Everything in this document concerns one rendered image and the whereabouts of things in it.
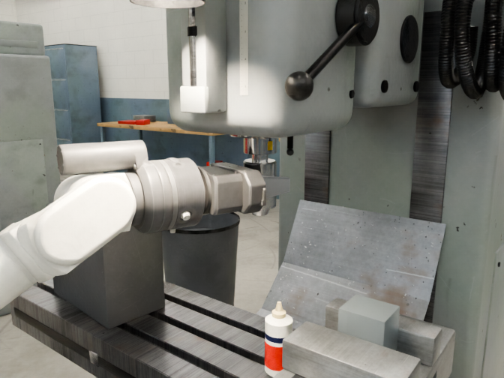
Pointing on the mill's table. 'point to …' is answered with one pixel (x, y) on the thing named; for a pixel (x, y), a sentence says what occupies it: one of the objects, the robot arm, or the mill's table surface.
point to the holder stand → (118, 279)
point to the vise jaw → (343, 356)
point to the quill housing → (271, 70)
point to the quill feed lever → (295, 82)
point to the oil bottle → (278, 332)
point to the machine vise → (408, 343)
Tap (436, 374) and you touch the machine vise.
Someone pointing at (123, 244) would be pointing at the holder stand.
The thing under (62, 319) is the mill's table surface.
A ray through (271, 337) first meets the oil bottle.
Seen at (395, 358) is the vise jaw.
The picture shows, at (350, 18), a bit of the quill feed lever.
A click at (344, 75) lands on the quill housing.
